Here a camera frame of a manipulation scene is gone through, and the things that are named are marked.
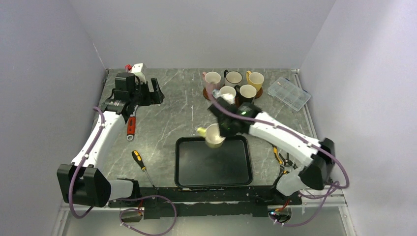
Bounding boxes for pale yellow mug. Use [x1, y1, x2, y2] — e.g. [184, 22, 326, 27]
[196, 123, 226, 148]

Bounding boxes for light blue mug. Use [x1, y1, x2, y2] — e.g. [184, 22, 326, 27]
[211, 86, 237, 104]

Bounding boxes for black handled cream mug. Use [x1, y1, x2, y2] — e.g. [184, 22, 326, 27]
[234, 85, 257, 106]

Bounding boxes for brown wooden coaster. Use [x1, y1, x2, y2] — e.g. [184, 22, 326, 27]
[203, 88, 212, 101]
[255, 88, 263, 99]

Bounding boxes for white ribbed mug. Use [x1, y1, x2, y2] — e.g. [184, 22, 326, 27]
[224, 69, 243, 88]

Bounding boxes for pink mug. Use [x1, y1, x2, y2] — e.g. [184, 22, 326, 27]
[202, 71, 223, 96]

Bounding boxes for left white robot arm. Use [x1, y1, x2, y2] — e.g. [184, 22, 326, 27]
[57, 72, 165, 207]

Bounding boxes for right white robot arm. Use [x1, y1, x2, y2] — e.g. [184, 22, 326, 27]
[208, 97, 335, 204]

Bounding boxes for black plastic tray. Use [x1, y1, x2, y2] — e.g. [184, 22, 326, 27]
[174, 135, 253, 188]

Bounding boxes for yellow black screwdriver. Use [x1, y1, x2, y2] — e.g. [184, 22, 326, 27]
[131, 150, 156, 188]

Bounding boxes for clear plastic organizer box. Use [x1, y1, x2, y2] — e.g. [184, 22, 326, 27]
[267, 77, 311, 112]

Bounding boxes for red handled adjustable wrench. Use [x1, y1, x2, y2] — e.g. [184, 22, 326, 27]
[126, 108, 137, 142]

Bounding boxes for yellow handled pliers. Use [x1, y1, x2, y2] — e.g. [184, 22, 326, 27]
[273, 146, 285, 165]

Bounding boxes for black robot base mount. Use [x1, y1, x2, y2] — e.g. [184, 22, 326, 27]
[108, 185, 302, 219]

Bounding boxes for aluminium frame rail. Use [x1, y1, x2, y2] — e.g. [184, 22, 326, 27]
[51, 69, 357, 236]

